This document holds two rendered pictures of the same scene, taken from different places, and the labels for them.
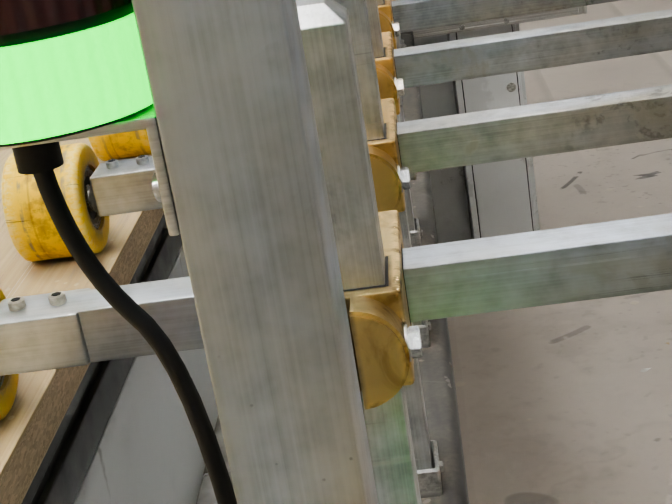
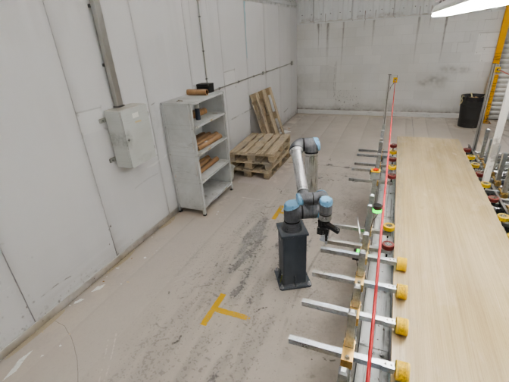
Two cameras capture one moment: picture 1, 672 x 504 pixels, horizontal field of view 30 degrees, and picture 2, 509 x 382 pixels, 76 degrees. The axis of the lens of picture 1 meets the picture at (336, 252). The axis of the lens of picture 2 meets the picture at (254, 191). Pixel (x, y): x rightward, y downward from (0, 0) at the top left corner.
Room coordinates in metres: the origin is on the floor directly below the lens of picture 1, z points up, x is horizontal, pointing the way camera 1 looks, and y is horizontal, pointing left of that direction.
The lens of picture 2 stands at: (2.40, -0.12, 2.26)
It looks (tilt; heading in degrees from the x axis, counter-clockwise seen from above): 26 degrees down; 198
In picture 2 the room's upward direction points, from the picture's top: 4 degrees counter-clockwise
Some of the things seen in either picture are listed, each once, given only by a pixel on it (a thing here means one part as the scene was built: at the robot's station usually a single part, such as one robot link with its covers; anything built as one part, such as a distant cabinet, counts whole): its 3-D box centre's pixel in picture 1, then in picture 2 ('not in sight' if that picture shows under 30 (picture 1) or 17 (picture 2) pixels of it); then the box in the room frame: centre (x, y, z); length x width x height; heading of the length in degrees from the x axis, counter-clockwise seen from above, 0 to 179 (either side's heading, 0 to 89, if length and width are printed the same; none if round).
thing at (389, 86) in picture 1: (367, 77); (354, 311); (1.08, -0.05, 0.95); 0.13 x 0.06 x 0.05; 175
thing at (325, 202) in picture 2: not in sight; (326, 205); (0.32, -0.28, 1.14); 0.10 x 0.09 x 0.12; 17
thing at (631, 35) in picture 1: (391, 67); (350, 312); (1.10, -0.07, 0.95); 0.50 x 0.04 x 0.04; 85
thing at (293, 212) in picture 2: not in sight; (292, 210); (-0.18, -0.61, 0.79); 0.17 x 0.15 x 0.18; 107
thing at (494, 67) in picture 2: not in sight; (485, 112); (-2.14, 1.36, 1.25); 0.15 x 0.08 x 1.10; 175
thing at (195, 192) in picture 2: not in sight; (201, 151); (-1.64, -2.20, 0.78); 0.90 x 0.45 x 1.55; 174
